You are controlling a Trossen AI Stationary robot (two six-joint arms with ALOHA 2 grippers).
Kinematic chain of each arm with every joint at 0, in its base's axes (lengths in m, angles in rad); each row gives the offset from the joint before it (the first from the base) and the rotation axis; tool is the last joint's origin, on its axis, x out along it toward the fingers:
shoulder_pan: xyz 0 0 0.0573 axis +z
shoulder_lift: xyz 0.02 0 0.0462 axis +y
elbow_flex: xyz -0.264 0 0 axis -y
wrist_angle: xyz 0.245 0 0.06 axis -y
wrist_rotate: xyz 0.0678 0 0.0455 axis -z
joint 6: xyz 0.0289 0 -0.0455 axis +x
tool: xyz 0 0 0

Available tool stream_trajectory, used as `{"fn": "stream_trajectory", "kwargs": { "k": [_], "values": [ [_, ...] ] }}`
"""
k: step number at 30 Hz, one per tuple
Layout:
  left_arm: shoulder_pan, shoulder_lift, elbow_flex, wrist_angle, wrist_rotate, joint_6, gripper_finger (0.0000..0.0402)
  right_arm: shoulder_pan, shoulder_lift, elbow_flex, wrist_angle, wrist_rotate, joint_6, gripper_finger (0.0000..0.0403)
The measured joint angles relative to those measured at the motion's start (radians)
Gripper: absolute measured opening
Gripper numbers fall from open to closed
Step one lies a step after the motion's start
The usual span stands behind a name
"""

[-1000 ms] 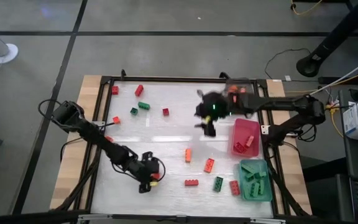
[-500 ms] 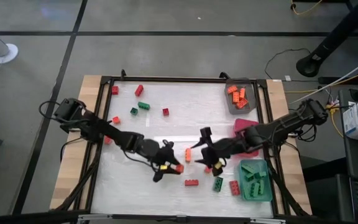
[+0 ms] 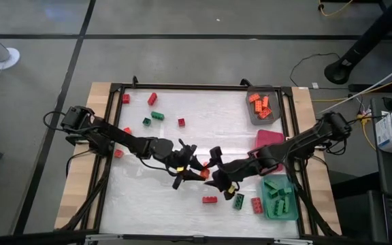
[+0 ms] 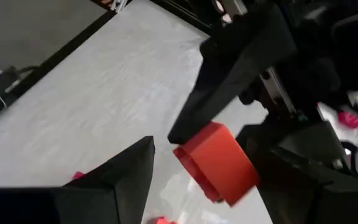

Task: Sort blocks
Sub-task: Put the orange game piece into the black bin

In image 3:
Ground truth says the teal plastic tray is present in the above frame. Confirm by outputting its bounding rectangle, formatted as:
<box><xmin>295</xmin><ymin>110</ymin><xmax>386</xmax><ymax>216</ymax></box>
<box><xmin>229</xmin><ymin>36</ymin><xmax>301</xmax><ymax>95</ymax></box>
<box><xmin>261</xmin><ymin>174</ymin><xmax>299</xmax><ymax>221</ymax></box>

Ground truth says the pink plastic tray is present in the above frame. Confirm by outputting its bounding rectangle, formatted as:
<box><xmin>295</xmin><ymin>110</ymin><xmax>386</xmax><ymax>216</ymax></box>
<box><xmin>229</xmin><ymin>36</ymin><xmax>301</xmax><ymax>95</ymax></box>
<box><xmin>255</xmin><ymin>129</ymin><xmax>287</xmax><ymax>172</ymax></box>

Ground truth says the black cable bundle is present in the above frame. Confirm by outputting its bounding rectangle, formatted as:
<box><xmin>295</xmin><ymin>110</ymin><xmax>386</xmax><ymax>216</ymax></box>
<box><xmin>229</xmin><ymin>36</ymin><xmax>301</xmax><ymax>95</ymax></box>
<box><xmin>59</xmin><ymin>149</ymin><xmax>115</xmax><ymax>232</ymax></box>
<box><xmin>291</xmin><ymin>159</ymin><xmax>340</xmax><ymax>238</ymax></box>

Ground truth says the black table frame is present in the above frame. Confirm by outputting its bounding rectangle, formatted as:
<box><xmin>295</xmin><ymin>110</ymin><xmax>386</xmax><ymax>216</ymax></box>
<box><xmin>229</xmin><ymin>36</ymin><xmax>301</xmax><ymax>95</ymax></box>
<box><xmin>92</xmin><ymin>81</ymin><xmax>319</xmax><ymax>239</ymax></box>

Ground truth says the grey plastic tray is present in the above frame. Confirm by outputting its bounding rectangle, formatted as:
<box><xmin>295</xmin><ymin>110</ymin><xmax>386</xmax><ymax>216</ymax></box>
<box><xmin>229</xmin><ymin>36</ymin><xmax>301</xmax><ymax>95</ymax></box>
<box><xmin>246</xmin><ymin>84</ymin><xmax>283</xmax><ymax>125</ymax></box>

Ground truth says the black floor cable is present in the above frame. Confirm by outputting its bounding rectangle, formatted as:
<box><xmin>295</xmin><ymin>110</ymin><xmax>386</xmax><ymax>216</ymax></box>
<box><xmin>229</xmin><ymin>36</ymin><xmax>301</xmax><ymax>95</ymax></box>
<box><xmin>289</xmin><ymin>52</ymin><xmax>342</xmax><ymax>88</ymax></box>

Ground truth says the long yellow cable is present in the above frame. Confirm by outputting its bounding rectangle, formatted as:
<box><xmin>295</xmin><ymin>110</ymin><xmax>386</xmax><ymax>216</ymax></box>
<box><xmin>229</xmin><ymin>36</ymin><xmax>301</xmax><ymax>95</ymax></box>
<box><xmin>311</xmin><ymin>71</ymin><xmax>392</xmax><ymax>103</ymax></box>

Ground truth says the black power strip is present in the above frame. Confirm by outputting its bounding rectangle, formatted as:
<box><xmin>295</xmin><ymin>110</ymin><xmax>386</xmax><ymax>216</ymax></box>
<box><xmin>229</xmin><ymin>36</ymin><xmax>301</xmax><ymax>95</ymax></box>
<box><xmin>348</xmin><ymin>83</ymin><xmax>376</xmax><ymax>93</ymax></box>

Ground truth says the white glossy table mat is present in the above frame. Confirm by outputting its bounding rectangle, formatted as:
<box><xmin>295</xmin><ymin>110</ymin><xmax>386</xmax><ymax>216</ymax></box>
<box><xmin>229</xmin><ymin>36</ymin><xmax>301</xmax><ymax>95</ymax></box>
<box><xmin>99</xmin><ymin>88</ymin><xmax>301</xmax><ymax>239</ymax></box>

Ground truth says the dark green toy block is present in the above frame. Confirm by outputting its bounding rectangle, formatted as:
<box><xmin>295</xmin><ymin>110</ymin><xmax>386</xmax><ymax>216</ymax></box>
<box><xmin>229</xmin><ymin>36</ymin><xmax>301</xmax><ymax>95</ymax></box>
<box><xmin>233</xmin><ymin>193</ymin><xmax>246</xmax><ymax>210</ymax></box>

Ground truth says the black floor stand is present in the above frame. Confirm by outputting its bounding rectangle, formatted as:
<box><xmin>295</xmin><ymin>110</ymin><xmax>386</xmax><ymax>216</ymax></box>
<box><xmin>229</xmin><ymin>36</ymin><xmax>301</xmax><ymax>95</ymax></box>
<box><xmin>324</xmin><ymin>0</ymin><xmax>392</xmax><ymax>85</ymax></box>

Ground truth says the black side desk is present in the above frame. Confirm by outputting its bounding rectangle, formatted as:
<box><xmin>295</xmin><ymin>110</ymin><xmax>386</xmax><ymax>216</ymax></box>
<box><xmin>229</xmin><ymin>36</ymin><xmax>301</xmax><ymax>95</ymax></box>
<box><xmin>369</xmin><ymin>97</ymin><xmax>392</xmax><ymax>245</ymax></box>

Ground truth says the silver camera mount bar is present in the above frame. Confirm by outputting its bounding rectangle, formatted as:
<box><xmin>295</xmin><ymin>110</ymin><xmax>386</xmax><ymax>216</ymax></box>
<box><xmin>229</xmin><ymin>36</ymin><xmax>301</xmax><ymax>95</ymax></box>
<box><xmin>84</xmin><ymin>233</ymin><xmax>314</xmax><ymax>245</ymax></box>

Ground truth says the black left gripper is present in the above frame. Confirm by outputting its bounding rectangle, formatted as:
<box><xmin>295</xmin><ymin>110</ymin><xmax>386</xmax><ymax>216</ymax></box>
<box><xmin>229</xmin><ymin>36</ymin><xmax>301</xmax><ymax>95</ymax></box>
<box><xmin>168</xmin><ymin>138</ymin><xmax>206</xmax><ymax>190</ymax></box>

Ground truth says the white cable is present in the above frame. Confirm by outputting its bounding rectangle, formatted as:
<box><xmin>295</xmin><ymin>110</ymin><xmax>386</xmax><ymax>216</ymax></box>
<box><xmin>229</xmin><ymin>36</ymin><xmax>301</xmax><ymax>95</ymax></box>
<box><xmin>314</xmin><ymin>56</ymin><xmax>392</xmax><ymax>116</ymax></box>

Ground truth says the short yellow floor cable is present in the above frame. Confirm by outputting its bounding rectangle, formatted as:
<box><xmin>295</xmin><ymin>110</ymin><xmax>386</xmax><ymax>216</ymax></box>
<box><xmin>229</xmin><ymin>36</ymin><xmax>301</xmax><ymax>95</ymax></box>
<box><xmin>317</xmin><ymin>0</ymin><xmax>354</xmax><ymax>17</ymax></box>

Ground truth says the large green toy block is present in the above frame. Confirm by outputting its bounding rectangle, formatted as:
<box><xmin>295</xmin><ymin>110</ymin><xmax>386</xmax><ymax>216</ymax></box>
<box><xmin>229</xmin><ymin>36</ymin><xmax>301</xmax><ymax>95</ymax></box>
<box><xmin>274</xmin><ymin>199</ymin><xmax>285</xmax><ymax>217</ymax></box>

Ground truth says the yellow plug cable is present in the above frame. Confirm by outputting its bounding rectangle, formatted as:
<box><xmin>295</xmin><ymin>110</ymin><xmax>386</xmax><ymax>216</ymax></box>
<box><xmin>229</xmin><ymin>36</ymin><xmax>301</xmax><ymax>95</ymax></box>
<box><xmin>357</xmin><ymin>114</ymin><xmax>377</xmax><ymax>151</ymax></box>

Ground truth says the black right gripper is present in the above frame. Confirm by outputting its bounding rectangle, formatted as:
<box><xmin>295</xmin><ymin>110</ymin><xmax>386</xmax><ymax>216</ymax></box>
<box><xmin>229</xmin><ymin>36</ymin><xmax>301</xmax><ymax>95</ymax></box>
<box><xmin>202</xmin><ymin>146</ymin><xmax>255</xmax><ymax>201</ymax></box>

